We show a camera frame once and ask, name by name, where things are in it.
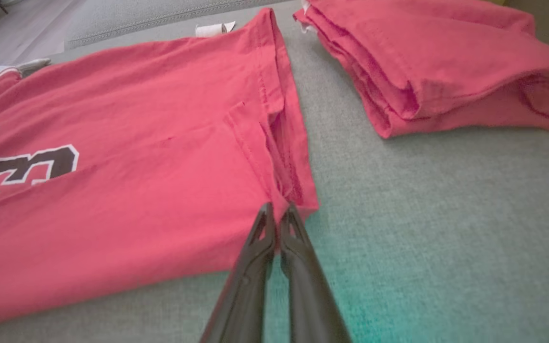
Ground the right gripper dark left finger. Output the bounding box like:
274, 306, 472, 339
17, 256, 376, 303
201, 202, 276, 343

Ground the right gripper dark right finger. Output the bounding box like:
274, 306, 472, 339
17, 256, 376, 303
279, 204, 351, 343

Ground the red jersey with black number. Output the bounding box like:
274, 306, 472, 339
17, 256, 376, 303
0, 7, 320, 329

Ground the red jersey with white stripes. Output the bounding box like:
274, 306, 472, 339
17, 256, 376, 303
294, 0, 549, 140

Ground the large grey sofa seat cushion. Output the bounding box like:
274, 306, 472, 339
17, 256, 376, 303
0, 0, 549, 343

